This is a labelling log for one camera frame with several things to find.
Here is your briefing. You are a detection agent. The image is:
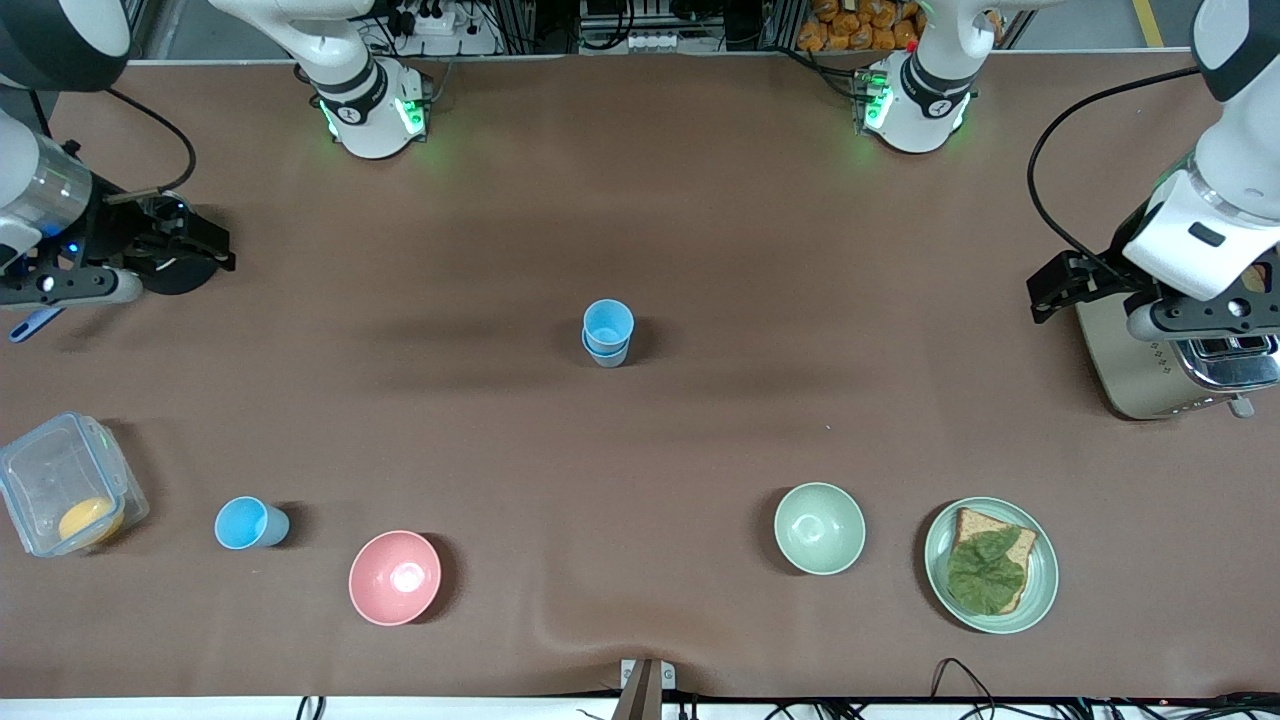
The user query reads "green lettuce leaf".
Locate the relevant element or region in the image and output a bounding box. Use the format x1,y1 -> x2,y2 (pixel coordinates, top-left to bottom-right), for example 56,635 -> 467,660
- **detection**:
946,527 -> 1027,616

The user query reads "black looped floor cable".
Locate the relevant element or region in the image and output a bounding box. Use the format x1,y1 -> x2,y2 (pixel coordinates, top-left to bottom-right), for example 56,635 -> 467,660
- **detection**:
930,657 -> 1006,703

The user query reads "steel saucepan with blue handle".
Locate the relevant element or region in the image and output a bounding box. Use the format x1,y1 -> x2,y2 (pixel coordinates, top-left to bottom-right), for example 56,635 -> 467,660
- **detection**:
9,190 -> 217,345

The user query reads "beige chrome toaster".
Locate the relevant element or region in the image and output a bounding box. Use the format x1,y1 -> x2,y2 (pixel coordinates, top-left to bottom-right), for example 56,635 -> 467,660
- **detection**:
1076,262 -> 1280,422

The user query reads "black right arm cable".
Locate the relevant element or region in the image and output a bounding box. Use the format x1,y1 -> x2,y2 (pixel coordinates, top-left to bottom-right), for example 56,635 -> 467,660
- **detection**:
105,88 -> 198,201

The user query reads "pale green bowl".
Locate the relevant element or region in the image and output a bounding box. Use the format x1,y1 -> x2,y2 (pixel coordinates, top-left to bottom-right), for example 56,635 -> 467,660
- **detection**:
773,482 -> 867,576

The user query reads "grey metal table bracket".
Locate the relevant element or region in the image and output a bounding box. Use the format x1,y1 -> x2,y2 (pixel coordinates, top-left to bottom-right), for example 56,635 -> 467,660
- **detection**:
620,657 -> 677,720

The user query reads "pink bowl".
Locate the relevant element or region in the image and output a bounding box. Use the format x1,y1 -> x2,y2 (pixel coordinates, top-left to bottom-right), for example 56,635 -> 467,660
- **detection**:
348,530 -> 442,627

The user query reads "brown bread slice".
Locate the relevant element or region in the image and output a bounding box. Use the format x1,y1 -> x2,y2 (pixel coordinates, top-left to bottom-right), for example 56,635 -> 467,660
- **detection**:
950,507 -> 1039,615

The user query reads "clear plastic container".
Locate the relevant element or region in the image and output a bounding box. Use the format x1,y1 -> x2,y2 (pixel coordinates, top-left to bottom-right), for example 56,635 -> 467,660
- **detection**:
0,412 -> 151,559

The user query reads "orange round food piece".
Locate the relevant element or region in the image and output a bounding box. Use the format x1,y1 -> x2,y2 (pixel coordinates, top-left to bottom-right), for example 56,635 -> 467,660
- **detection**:
57,496 -> 127,547

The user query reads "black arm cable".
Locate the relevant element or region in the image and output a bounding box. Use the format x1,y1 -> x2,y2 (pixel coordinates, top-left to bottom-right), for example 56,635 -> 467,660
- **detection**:
1027,66 -> 1201,286
105,88 -> 198,201

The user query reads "light blue plastic cup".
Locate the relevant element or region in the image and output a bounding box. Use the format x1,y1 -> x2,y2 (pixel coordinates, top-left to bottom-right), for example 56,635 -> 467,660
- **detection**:
214,496 -> 291,551
582,298 -> 636,355
581,332 -> 632,370

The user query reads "pale green plate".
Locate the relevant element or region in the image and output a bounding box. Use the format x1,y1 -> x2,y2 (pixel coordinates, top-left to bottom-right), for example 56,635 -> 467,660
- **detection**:
924,497 -> 1060,635

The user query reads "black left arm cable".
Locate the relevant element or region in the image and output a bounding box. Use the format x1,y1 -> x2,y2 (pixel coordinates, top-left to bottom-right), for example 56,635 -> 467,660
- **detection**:
1027,66 -> 1201,286

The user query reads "bag of orange buns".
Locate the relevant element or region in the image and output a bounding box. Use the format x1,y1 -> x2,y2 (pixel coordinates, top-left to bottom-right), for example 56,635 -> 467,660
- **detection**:
796,0 -> 923,53

